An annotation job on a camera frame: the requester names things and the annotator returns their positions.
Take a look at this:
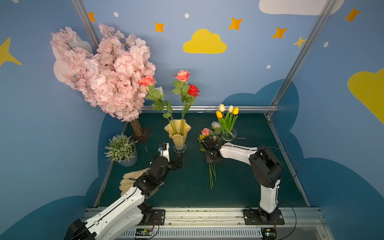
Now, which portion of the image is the red rose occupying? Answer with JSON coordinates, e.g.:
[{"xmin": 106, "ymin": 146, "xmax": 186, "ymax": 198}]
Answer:
[{"xmin": 180, "ymin": 82, "xmax": 200, "ymax": 136}]

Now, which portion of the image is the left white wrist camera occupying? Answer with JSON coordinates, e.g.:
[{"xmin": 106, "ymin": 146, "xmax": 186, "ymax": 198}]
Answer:
[{"xmin": 158, "ymin": 143, "xmax": 170, "ymax": 162}]

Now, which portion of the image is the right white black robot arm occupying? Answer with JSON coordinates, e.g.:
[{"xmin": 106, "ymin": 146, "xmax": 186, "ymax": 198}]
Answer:
[{"xmin": 201, "ymin": 137, "xmax": 284, "ymax": 221}]

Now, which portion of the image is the right circuit board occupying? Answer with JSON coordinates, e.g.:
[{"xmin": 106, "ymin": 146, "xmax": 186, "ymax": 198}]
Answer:
[{"xmin": 261, "ymin": 228, "xmax": 277, "ymax": 240}]

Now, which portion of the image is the small green potted plant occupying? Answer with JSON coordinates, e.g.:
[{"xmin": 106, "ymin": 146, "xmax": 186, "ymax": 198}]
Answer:
[{"xmin": 105, "ymin": 134, "xmax": 138, "ymax": 167}]

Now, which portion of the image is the aluminium right frame post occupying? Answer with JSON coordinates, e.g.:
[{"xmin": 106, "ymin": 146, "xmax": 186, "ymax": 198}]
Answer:
[{"xmin": 271, "ymin": 0, "xmax": 337, "ymax": 107}]

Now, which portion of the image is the aluminium front rail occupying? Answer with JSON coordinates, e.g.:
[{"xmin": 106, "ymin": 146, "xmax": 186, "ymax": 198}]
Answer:
[{"xmin": 74, "ymin": 206, "xmax": 334, "ymax": 240}]

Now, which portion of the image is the aluminium frame post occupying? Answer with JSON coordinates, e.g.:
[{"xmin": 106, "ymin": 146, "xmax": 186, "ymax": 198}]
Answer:
[
  {"xmin": 71, "ymin": 0, "xmax": 100, "ymax": 49},
  {"xmin": 271, "ymin": 0, "xmax": 337, "ymax": 107}
]

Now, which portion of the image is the small yellow tulip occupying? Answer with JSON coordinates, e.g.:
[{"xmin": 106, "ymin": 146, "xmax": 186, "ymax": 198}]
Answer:
[{"xmin": 197, "ymin": 135, "xmax": 206, "ymax": 152}]

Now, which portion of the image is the clear glass vase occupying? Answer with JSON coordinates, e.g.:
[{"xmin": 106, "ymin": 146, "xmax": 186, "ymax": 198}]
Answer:
[{"xmin": 222, "ymin": 129, "xmax": 237, "ymax": 142}]

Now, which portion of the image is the beige cloth glove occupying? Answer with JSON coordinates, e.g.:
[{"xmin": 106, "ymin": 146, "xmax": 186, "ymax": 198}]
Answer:
[{"xmin": 119, "ymin": 168, "xmax": 168, "ymax": 199}]

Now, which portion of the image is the yellow wavy glass vase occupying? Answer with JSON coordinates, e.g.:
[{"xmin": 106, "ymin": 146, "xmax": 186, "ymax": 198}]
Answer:
[{"xmin": 164, "ymin": 120, "xmax": 192, "ymax": 154}]

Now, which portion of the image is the cream white tulip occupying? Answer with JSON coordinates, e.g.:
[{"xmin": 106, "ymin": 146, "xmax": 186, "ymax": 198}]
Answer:
[{"xmin": 227, "ymin": 106, "xmax": 235, "ymax": 134}]

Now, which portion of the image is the orange yellow tulip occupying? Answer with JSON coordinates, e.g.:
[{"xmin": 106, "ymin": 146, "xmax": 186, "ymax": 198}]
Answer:
[{"xmin": 216, "ymin": 111, "xmax": 228, "ymax": 137}]

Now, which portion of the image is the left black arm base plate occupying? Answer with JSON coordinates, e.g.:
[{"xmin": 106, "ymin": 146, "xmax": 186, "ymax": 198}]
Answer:
[{"xmin": 140, "ymin": 209, "xmax": 166, "ymax": 226}]

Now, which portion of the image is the circuit board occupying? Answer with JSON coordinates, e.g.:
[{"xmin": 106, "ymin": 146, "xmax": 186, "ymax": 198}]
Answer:
[
  {"xmin": 135, "ymin": 229, "xmax": 153, "ymax": 238},
  {"xmin": 261, "ymin": 228, "xmax": 277, "ymax": 240}
]

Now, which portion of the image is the pink cherry blossom tree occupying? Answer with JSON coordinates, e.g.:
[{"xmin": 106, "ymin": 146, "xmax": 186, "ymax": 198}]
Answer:
[{"xmin": 50, "ymin": 24, "xmax": 156, "ymax": 143}]

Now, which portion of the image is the aluminium left frame post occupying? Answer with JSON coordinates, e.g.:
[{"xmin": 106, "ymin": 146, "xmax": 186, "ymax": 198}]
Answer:
[{"xmin": 71, "ymin": 0, "xmax": 100, "ymax": 49}]

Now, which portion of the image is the left circuit board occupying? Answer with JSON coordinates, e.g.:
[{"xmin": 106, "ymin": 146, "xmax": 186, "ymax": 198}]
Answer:
[{"xmin": 135, "ymin": 229, "xmax": 153, "ymax": 238}]

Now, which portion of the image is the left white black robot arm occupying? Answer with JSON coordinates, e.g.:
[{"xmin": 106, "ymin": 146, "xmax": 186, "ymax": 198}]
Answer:
[{"xmin": 64, "ymin": 153, "xmax": 183, "ymax": 240}]

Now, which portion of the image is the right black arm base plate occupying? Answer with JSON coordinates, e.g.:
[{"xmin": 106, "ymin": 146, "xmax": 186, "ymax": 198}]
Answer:
[{"xmin": 243, "ymin": 208, "xmax": 285, "ymax": 226}]

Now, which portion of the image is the pale pink tulip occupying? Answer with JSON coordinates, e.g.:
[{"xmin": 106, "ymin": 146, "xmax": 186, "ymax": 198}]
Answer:
[{"xmin": 219, "ymin": 104, "xmax": 228, "ymax": 120}]

